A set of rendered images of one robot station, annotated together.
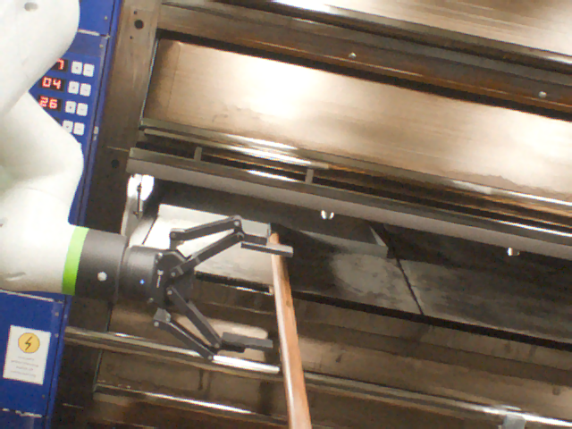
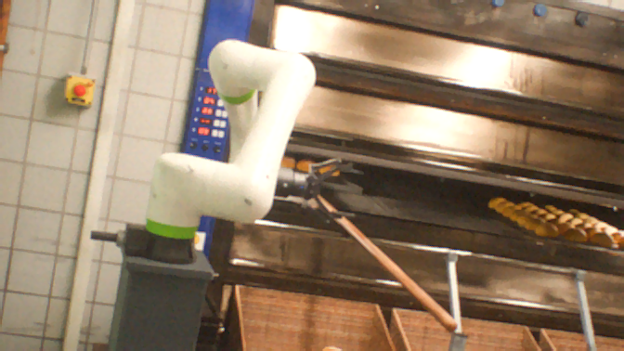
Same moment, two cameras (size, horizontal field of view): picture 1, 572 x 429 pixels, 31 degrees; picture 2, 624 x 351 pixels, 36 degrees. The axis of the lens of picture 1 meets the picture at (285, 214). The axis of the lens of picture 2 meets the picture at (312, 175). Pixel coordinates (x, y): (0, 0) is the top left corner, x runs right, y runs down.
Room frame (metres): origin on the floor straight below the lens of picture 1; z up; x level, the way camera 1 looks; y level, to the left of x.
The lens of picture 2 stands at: (-1.56, 0.60, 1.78)
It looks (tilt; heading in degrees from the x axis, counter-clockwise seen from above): 8 degrees down; 351
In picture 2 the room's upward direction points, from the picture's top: 11 degrees clockwise
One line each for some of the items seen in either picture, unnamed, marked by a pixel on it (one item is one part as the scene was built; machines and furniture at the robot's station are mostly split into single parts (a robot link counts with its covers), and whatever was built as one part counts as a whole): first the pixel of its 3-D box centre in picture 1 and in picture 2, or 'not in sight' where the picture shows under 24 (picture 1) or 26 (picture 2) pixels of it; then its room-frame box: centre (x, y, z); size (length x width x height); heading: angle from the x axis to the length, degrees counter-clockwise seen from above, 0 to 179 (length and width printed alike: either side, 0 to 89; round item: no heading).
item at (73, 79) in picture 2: not in sight; (80, 89); (1.80, 0.89, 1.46); 0.10 x 0.07 x 0.10; 93
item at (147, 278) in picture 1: (159, 276); (305, 186); (1.32, 0.15, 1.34); 0.09 x 0.07 x 0.08; 94
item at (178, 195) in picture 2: not in sight; (182, 194); (0.75, 0.53, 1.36); 0.16 x 0.13 x 0.19; 73
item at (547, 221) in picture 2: not in sight; (561, 222); (2.39, -1.16, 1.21); 0.61 x 0.48 x 0.06; 3
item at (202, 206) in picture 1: (272, 214); (291, 174); (2.53, 0.03, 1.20); 0.55 x 0.36 x 0.03; 95
